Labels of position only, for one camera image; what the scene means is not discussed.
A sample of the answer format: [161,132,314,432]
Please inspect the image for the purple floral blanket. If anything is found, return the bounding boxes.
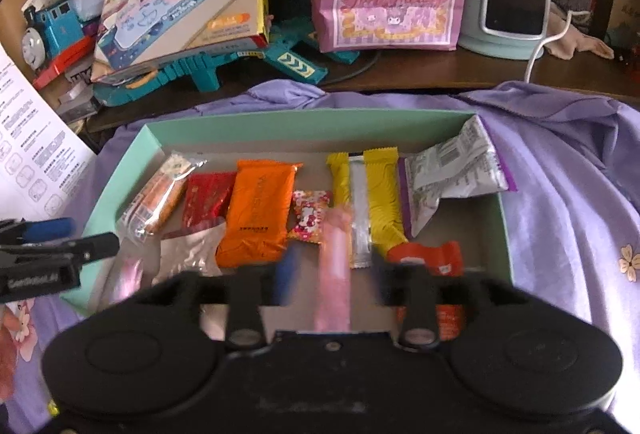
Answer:
[0,81,640,434]

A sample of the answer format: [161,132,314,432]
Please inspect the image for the pink candy stick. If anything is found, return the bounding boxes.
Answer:
[314,209,354,333]

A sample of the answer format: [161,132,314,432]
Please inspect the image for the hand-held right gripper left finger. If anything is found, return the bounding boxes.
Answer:
[132,246,306,349]

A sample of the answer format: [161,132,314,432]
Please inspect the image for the clear biscuit packet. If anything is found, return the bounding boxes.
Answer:
[120,153,207,242]

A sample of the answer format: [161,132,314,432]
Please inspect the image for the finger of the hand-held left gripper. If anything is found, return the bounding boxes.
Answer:
[0,216,77,246]
[0,233,121,266]

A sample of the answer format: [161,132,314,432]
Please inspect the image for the pale pink wrapper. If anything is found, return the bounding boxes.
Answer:
[112,256,147,305]

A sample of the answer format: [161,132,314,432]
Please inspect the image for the mint green cardboard box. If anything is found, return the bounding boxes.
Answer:
[60,108,516,315]

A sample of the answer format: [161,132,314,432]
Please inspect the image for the yellow candy packet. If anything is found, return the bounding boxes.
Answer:
[326,148,407,270]

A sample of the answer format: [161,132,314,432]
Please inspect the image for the blue toy train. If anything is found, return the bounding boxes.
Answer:
[22,0,98,75]

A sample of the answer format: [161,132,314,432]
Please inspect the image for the small pink candy packet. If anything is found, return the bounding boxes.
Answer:
[287,190,333,245]

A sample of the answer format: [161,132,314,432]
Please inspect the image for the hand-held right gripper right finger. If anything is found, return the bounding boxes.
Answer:
[372,259,531,351]

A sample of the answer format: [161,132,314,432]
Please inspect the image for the white instruction sheet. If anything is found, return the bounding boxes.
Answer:
[0,46,96,222]

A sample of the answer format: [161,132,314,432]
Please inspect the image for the dark red snack packet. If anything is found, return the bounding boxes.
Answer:
[182,171,237,231]

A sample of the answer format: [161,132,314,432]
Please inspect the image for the red orange snack packet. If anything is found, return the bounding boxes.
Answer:
[387,241,469,340]

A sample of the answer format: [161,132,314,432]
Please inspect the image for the white purple snack packet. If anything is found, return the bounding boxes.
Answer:
[400,116,518,238]

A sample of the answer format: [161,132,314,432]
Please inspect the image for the white power cable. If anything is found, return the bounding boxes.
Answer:
[522,9,592,83]

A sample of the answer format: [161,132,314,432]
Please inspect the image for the teal toy track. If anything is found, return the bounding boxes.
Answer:
[95,31,361,107]

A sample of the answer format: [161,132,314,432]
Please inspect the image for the beige cloth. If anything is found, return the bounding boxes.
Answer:
[545,11,616,61]

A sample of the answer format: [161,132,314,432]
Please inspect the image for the silver wrapper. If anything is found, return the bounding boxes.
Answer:
[152,226,228,285]

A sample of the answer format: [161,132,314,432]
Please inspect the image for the brown cardboard box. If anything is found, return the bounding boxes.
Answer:
[607,0,640,60]

